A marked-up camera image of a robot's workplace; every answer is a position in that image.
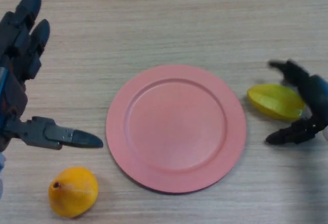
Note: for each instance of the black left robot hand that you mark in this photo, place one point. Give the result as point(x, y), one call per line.
point(36, 133)

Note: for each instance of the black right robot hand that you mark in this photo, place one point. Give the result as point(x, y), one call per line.
point(316, 93)

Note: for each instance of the yellow starfruit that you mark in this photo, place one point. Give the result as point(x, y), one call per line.
point(275, 101)

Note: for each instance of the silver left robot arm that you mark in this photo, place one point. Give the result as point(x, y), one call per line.
point(1, 167)

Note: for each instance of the pink round plate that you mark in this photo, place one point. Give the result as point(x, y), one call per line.
point(176, 129)

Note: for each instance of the orange pear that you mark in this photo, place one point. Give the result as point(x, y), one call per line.
point(74, 193)

